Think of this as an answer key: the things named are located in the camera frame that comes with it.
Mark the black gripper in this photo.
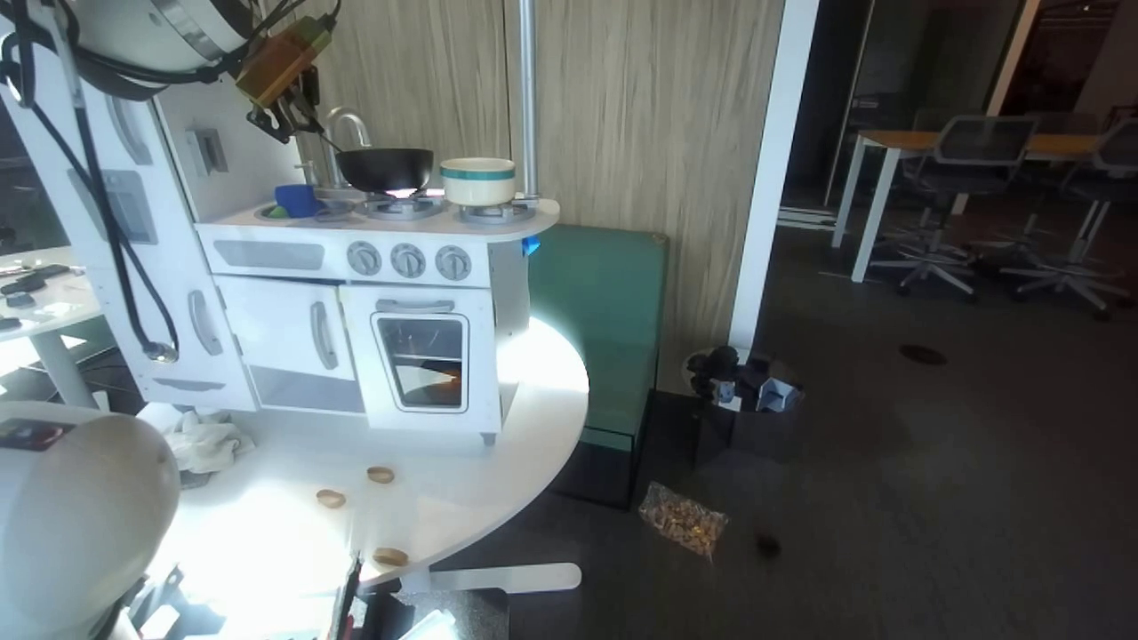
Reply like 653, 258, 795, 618
245, 70, 344, 188

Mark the white pot green stripe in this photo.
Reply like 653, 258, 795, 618
436, 157, 520, 208

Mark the black bowl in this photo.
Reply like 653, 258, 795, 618
333, 146, 436, 200

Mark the silver toy faucet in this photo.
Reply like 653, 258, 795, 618
322, 103, 373, 157

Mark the blue sponge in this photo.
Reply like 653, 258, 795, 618
270, 179, 331, 221

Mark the grey stove burner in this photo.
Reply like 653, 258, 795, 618
456, 200, 535, 231
359, 192, 449, 224

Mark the white toy kitchen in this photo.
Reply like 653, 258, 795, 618
0, 67, 561, 455

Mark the grey stove knob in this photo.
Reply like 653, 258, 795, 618
344, 239, 384, 279
435, 243, 473, 284
388, 243, 431, 279

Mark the large white fridge door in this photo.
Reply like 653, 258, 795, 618
20, 80, 212, 284

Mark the white cupboard door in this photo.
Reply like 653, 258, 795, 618
218, 278, 359, 385

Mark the grey metal pole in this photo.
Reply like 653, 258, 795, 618
517, 0, 541, 200

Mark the small white fridge door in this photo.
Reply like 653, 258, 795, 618
109, 265, 261, 416

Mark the white oven door with window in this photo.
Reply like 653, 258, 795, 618
340, 287, 504, 439

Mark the crumpled white cloth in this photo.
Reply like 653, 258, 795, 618
139, 402, 261, 479

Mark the flat black device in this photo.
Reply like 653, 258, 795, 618
0, 262, 72, 297

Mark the white side table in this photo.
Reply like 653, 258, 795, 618
0, 244, 104, 406

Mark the green sofa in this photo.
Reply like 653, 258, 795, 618
525, 224, 670, 455

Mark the round white table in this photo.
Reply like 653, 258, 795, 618
0, 314, 593, 640

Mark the white pillar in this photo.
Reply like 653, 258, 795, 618
724, 0, 825, 367

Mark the white table foot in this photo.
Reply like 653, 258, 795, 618
394, 559, 587, 601

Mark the black floor gear pile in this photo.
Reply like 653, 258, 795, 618
685, 346, 801, 418

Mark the tan mesh bag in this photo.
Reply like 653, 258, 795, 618
635, 475, 729, 562

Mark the white leg wooden desk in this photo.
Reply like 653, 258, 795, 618
832, 124, 1138, 284

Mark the dark office chair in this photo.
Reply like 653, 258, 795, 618
868, 115, 1036, 297
998, 118, 1138, 317

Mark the tan wrist camera box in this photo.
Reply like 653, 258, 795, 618
233, 13, 338, 111

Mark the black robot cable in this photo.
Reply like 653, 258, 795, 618
0, 0, 348, 367

